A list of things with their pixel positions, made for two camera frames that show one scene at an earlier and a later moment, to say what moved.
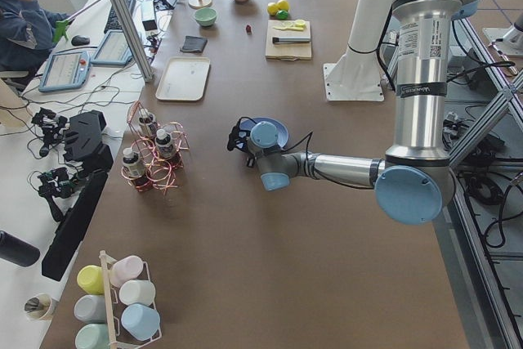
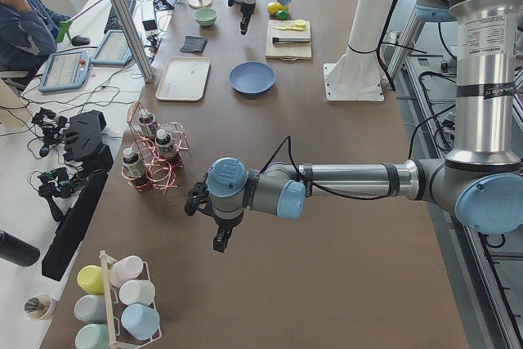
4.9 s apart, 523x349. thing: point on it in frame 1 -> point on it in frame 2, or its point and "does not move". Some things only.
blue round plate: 283,137 -> 252,78
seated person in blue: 26,28 does not move
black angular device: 82,141 does not move
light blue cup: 140,321 does not move
